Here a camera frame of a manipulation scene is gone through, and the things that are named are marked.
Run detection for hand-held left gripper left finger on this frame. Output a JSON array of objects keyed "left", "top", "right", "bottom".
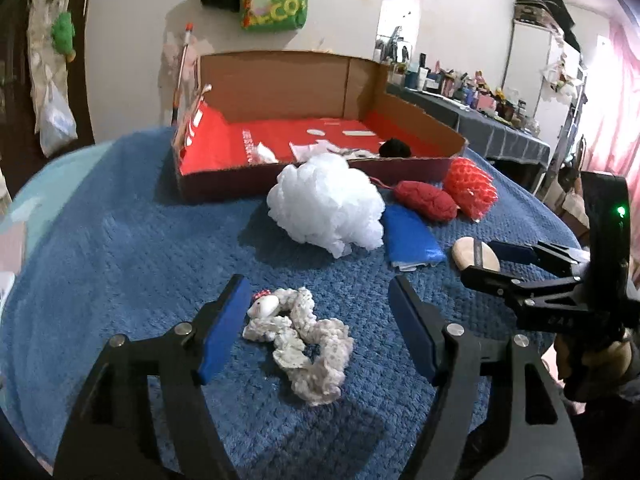
[{"left": 52, "top": 274, "right": 253, "bottom": 480}]

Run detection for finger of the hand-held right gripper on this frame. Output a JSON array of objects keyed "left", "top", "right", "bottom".
[
  {"left": 487, "top": 240, "right": 591, "bottom": 276},
  {"left": 460, "top": 264, "right": 583, "bottom": 313}
]

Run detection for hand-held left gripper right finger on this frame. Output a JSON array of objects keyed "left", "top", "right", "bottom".
[{"left": 387, "top": 275, "right": 586, "bottom": 480}]

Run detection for beige powder puff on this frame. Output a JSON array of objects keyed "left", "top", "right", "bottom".
[{"left": 451, "top": 237, "right": 501, "bottom": 273}]

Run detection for orange-red mesh loofah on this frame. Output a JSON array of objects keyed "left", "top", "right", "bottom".
[{"left": 444, "top": 156, "right": 498, "bottom": 221}]

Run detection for cream crochet scrunchie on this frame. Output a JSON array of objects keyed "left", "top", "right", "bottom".
[{"left": 242, "top": 287, "right": 355, "bottom": 407}]

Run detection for blue cloth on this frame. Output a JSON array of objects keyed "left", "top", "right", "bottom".
[{"left": 381, "top": 205, "right": 447, "bottom": 272}]

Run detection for dark red knitted sponge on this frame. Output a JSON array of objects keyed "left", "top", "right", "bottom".
[{"left": 392, "top": 180, "right": 458, "bottom": 222}]

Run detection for white mesh bath pouf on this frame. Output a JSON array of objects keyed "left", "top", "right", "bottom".
[{"left": 266, "top": 152, "right": 386, "bottom": 258}]

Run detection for black pom-pom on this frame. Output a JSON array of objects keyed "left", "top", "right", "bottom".
[{"left": 378, "top": 137, "right": 413, "bottom": 157}]

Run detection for white cloth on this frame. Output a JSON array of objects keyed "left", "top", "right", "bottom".
[{"left": 250, "top": 142, "right": 279, "bottom": 165}]

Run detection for white mesh pouch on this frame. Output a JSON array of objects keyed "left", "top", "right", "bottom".
[{"left": 290, "top": 140, "right": 342, "bottom": 162}]

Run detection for brown cardboard box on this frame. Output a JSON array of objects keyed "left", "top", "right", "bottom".
[{"left": 171, "top": 50, "right": 470, "bottom": 203}]

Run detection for person's right hand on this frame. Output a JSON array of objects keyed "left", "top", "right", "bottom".
[{"left": 552, "top": 327, "right": 633, "bottom": 403}]

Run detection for desk with grey cloth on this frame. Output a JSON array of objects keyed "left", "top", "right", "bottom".
[{"left": 387, "top": 82, "right": 551, "bottom": 166}]

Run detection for blue fleece blanket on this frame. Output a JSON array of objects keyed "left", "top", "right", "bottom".
[{"left": 0, "top": 127, "right": 591, "bottom": 476}]

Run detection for pink curtain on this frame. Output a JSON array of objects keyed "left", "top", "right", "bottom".
[{"left": 585, "top": 25, "right": 640, "bottom": 176}]

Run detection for white wardrobe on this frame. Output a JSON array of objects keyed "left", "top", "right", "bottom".
[{"left": 505, "top": 0, "right": 586, "bottom": 181}]

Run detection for hanging plush toys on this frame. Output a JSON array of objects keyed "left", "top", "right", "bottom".
[{"left": 542, "top": 52, "right": 583, "bottom": 103}]

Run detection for light blue pillow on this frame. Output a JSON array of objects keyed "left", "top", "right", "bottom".
[{"left": 10, "top": 142, "right": 116, "bottom": 221}]

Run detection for black bag on wardrobe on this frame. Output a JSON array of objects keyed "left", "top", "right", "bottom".
[{"left": 515, "top": 0, "right": 583, "bottom": 51}]

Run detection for orange-capped white stick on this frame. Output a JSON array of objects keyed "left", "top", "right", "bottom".
[{"left": 172, "top": 22, "right": 195, "bottom": 126}]

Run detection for clear plastic bag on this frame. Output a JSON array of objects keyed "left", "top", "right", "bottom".
[{"left": 39, "top": 80, "right": 78, "bottom": 158}]

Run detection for cream hanging organizer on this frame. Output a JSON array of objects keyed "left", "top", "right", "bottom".
[{"left": 27, "top": 0, "right": 71, "bottom": 131}]

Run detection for green plush crocodile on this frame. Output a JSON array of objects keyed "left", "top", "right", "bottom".
[{"left": 52, "top": 11, "right": 77, "bottom": 63}]

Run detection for dark wooden door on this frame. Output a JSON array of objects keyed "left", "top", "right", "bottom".
[{"left": 0, "top": 0, "right": 96, "bottom": 171}]

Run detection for wall mirror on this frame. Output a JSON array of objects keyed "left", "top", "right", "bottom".
[{"left": 375, "top": 0, "right": 426, "bottom": 68}]

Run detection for pink wall sticker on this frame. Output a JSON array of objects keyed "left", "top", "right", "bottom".
[{"left": 162, "top": 40, "right": 201, "bottom": 91}]

